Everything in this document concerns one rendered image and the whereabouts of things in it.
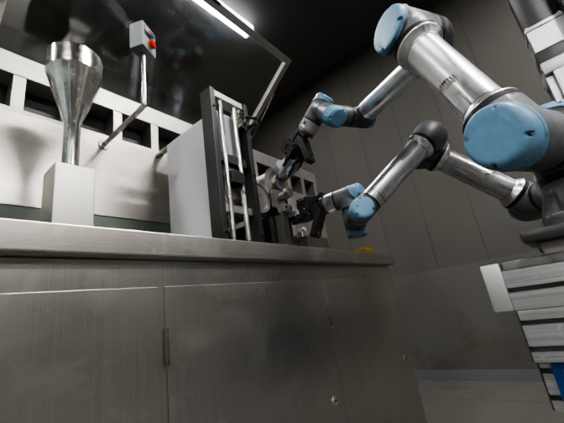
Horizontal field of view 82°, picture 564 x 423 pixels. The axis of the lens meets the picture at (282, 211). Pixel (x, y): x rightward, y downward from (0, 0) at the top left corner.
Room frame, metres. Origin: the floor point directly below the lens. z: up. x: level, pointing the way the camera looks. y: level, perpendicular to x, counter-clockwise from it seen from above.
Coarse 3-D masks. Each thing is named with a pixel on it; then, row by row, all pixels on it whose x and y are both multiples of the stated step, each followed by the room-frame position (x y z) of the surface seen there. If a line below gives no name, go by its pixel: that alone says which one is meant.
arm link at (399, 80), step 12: (396, 72) 0.84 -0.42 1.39; (408, 72) 0.81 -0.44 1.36; (384, 84) 0.89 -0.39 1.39; (396, 84) 0.86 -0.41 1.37; (408, 84) 0.85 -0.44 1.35; (372, 96) 0.95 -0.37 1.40; (384, 96) 0.92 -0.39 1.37; (396, 96) 0.91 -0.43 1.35; (360, 108) 1.02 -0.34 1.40; (372, 108) 0.99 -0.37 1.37; (384, 108) 0.99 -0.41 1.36; (360, 120) 1.05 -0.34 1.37; (372, 120) 1.08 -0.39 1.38
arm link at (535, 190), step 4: (536, 180) 1.00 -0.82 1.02; (532, 184) 1.06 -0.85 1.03; (536, 184) 1.01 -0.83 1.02; (532, 188) 1.04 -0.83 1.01; (536, 188) 1.02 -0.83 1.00; (528, 192) 1.06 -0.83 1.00; (532, 192) 1.04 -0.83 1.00; (536, 192) 1.02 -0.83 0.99; (540, 192) 1.00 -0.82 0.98; (532, 196) 1.04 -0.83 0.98; (536, 196) 1.02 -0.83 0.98; (540, 196) 1.01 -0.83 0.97; (532, 200) 1.05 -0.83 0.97; (536, 200) 1.03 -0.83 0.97; (540, 200) 1.02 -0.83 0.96; (532, 204) 1.06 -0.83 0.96; (536, 204) 1.04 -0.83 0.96; (540, 204) 1.03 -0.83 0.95; (536, 208) 1.06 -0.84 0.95; (540, 208) 1.05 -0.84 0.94
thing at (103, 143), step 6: (138, 108) 0.84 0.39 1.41; (144, 108) 0.84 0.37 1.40; (132, 114) 0.87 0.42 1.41; (138, 114) 0.87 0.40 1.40; (126, 120) 0.89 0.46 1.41; (132, 120) 0.89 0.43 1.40; (120, 126) 0.92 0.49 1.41; (126, 126) 0.92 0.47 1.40; (114, 132) 0.95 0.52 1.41; (120, 132) 0.95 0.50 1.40; (108, 138) 0.98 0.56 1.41; (102, 144) 1.01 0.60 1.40; (108, 144) 1.02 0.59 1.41
